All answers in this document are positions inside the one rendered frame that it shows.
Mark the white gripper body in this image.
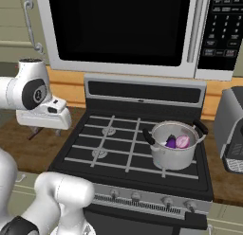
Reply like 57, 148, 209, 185
15, 105, 73, 131

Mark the purple eggplant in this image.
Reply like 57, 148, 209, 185
164, 134, 178, 150

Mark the red onion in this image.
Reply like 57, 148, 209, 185
175, 135, 192, 150

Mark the beige drawer front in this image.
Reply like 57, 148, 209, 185
7, 171, 44, 218

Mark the black and silver stove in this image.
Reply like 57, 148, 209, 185
47, 72, 215, 235

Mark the silver stove knob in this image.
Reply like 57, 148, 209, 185
184, 200, 197, 213
109, 188, 121, 199
160, 196, 174, 208
130, 191, 142, 203

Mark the white microwave oven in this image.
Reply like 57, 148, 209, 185
35, 0, 243, 82

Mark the grey toaster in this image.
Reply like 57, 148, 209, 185
213, 85, 243, 174

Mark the beige base cupboard door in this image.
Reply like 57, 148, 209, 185
204, 202, 243, 235

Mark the silver drawer handle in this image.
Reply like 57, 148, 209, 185
14, 173, 28, 184

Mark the silver cupboard handle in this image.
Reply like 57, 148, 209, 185
23, 0, 45, 54

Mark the beige wall cupboard door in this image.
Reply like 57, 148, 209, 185
0, 0, 49, 63

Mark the silver pot with black handles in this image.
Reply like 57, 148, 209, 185
141, 118, 210, 172

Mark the silver microwave door handle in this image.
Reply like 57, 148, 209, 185
186, 0, 204, 63

